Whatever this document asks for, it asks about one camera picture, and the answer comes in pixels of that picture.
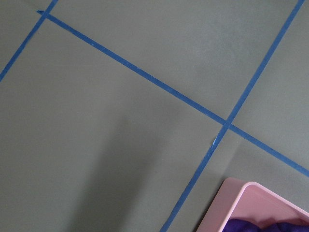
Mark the red plastic bin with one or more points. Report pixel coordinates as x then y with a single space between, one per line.
249 201

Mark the purple cloth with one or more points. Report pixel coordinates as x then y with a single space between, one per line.
238 225

